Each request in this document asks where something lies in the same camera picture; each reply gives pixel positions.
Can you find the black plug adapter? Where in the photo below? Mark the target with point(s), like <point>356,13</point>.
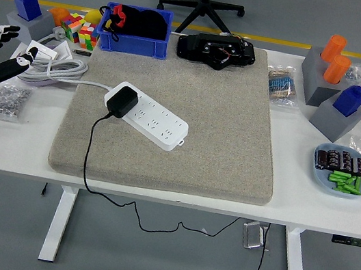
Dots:
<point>123,102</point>

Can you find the white power strip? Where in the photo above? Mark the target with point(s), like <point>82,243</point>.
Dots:
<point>161,125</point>

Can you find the clear bag of screws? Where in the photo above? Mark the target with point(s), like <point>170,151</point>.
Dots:
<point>6,100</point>

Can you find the white flat box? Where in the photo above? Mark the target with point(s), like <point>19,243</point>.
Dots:
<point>47,52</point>

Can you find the grey single-slot block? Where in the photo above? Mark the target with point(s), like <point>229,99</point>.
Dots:
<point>39,28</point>
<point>334,124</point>

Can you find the blue plastic block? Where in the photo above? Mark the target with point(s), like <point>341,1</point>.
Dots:
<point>27,5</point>
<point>349,101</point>

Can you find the white square card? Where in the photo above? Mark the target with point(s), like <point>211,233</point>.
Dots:
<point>63,49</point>

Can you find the orange plastic object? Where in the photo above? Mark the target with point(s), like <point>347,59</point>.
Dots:
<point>59,16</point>

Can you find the colourful puzzle cube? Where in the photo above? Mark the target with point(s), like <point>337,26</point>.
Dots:
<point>88,35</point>
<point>71,26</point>

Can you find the small black flat part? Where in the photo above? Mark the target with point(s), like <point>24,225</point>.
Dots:
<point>82,53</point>

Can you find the yellow ball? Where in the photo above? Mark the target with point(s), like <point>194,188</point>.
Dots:
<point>92,17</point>

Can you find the blue plastic bin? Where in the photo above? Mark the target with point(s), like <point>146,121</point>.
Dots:
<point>129,45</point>

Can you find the black pouch with red trim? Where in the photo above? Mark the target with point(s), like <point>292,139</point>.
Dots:
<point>143,25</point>

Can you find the white table leg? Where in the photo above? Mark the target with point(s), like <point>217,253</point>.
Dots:
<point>297,265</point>
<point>58,225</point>

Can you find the black mechanical device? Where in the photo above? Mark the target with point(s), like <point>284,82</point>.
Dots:
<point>195,45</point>

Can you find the grey-brown mat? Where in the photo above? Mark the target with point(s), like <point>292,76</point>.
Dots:
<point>208,94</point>

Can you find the black office chair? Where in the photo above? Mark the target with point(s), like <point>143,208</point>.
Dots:
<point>202,3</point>

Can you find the clear bag of resistors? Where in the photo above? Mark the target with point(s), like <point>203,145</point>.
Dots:
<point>282,86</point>

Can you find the silver metal block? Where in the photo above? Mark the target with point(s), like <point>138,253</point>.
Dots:
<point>253,235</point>

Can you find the grey two-slot block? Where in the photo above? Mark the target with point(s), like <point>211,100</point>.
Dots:
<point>315,78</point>

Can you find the black capacitor with stripe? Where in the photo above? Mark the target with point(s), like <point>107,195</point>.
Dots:
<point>358,167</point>
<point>333,158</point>
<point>321,159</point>
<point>346,160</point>

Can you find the orange cylinder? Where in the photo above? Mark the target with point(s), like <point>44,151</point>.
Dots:
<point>333,48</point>
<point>336,69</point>

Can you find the light blue plate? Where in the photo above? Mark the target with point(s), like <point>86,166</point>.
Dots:
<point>322,179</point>

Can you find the pile of green cylinders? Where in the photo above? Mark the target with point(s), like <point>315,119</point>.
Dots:
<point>344,181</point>

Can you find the black desk control panel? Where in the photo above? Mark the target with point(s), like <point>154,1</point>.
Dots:
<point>356,242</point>

